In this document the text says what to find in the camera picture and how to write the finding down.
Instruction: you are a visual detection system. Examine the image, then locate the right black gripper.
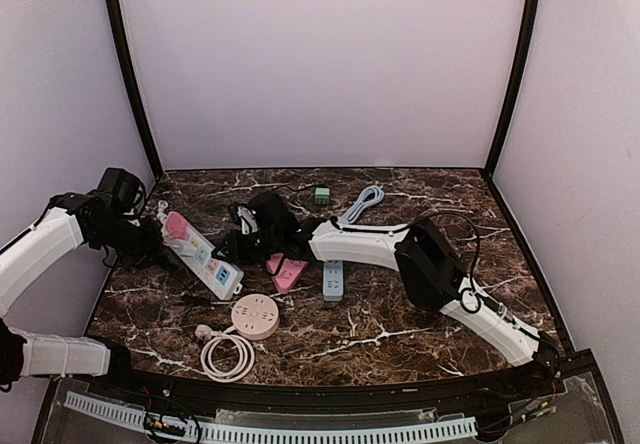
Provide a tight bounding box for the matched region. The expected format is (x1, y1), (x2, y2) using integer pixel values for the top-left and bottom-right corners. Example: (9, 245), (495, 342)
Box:
(214, 228), (281, 264)

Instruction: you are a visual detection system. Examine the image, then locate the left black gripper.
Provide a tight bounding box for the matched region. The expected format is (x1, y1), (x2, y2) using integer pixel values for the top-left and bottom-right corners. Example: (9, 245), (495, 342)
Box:
(93, 214), (168, 271)

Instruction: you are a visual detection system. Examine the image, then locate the pink triangular power strip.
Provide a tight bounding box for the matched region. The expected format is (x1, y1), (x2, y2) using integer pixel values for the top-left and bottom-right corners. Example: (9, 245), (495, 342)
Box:
(267, 253), (309, 295)

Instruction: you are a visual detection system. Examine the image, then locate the pink plug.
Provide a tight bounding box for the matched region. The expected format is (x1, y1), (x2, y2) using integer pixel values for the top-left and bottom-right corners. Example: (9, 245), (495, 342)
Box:
(164, 211), (190, 241)

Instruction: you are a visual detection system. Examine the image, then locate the long white power strip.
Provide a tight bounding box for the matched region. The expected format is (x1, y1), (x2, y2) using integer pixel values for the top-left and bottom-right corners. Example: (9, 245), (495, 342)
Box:
(156, 200), (244, 301)

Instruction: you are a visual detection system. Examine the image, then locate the pink round power socket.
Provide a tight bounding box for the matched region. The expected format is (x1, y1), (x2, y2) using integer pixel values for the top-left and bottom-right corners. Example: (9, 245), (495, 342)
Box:
(231, 294), (280, 341)

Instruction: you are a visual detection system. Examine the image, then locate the blue grey power strip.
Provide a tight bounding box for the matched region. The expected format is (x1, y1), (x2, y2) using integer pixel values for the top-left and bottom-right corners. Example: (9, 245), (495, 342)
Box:
(322, 185), (384, 302)

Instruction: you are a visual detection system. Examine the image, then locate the green charger plug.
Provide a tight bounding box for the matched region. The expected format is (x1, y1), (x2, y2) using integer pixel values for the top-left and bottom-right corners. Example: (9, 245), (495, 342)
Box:
(314, 187), (331, 206)

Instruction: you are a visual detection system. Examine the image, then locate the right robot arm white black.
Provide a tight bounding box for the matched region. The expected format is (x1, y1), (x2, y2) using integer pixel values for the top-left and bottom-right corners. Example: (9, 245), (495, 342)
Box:
(215, 216), (560, 398)

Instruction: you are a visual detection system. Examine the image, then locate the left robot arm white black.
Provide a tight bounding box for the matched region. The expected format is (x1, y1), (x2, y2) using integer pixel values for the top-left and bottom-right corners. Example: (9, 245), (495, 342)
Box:
(1, 192), (171, 400)

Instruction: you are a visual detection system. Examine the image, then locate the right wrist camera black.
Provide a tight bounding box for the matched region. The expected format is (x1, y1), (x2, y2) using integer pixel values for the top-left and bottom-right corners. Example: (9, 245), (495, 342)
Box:
(227, 191), (299, 235)

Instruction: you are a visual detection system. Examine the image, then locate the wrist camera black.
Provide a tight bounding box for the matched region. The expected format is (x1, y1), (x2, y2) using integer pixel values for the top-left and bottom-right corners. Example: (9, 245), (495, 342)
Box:
(227, 191), (299, 235)
(94, 167), (146, 214)

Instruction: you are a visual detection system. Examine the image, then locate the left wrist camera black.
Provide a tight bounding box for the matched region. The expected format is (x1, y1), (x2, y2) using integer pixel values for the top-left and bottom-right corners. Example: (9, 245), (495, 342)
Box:
(94, 167), (146, 214)

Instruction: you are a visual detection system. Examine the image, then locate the black usb cable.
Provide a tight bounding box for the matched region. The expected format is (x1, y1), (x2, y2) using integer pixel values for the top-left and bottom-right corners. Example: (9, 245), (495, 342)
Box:
(279, 183), (319, 200)

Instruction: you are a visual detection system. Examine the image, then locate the pink coiled cord with plug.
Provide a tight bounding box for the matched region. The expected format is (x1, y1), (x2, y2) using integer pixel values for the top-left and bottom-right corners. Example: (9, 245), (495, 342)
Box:
(194, 323), (256, 382)

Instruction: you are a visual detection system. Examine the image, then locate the white slotted cable duct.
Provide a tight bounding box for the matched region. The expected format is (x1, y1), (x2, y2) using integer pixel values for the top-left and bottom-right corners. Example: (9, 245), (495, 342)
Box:
(64, 391), (478, 443)

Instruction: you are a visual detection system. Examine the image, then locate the left black frame post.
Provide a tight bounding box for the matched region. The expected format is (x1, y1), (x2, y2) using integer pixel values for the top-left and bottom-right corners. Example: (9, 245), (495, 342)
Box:
(105, 0), (164, 181)

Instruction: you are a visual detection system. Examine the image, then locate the black frame post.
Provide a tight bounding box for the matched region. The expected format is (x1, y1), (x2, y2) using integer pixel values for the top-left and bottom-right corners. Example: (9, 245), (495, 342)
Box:
(483, 0), (539, 181)
(105, 0), (164, 181)

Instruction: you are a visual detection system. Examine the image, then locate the right black frame post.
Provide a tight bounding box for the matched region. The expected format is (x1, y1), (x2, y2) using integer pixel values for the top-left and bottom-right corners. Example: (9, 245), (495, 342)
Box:
(483, 0), (539, 181)

